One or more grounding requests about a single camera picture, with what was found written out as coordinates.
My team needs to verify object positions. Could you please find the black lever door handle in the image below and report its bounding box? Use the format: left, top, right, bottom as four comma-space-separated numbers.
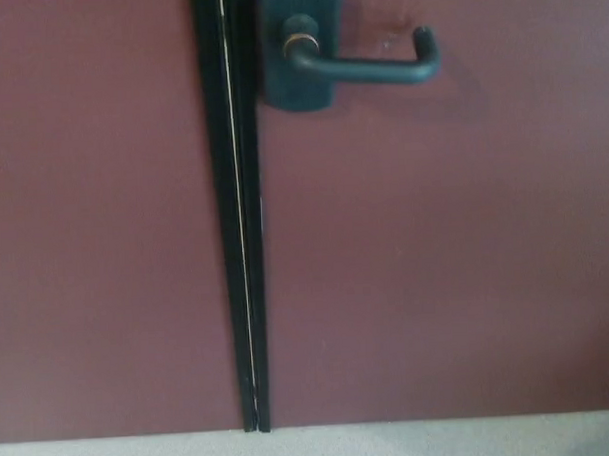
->
280, 8, 444, 91

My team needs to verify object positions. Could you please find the maroon door with handle plate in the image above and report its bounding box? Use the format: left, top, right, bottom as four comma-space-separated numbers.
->
249, 0, 609, 432

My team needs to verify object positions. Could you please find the black door edge strip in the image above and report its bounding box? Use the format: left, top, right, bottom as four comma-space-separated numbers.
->
187, 0, 259, 437
218, 0, 275, 435

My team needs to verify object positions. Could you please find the black door handle backplate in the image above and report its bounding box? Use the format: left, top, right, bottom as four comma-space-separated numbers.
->
256, 0, 338, 113

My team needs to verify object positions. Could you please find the plain maroon door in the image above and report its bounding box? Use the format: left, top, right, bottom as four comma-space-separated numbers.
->
0, 0, 247, 446

